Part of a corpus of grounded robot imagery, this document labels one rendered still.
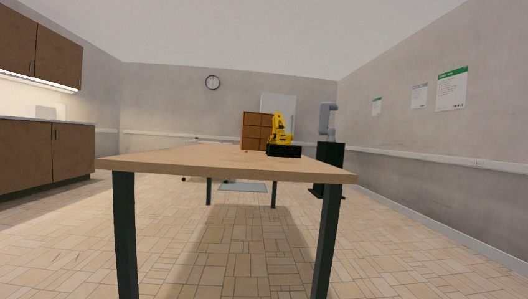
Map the brown wooden drawer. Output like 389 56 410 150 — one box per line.
242 138 259 150
260 127 273 138
260 139 268 151
262 114 274 126
243 113 261 125
243 125 260 138

